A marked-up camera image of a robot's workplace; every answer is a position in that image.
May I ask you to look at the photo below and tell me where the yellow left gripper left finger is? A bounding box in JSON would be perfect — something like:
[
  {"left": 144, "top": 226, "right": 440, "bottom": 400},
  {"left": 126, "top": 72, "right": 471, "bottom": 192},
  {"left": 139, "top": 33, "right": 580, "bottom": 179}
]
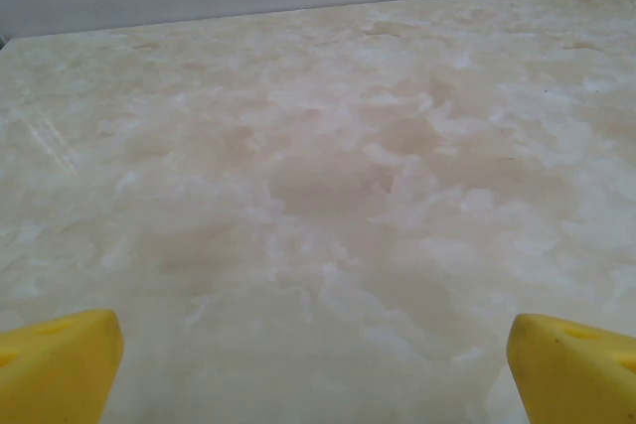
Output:
[{"left": 0, "top": 308, "right": 124, "bottom": 424}]

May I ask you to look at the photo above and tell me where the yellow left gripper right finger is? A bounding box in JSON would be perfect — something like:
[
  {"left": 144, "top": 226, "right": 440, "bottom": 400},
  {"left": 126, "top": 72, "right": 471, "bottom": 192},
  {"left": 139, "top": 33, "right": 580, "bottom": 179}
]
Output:
[{"left": 506, "top": 313, "right": 636, "bottom": 424}]

